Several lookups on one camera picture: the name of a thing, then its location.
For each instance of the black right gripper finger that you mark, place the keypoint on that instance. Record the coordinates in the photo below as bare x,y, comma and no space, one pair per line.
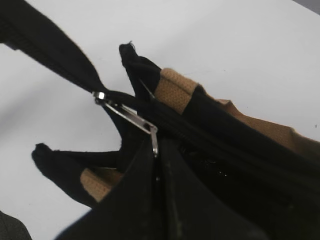
12,229

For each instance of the black canvas tote bag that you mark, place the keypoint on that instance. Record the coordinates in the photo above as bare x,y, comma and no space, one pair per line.
190,167

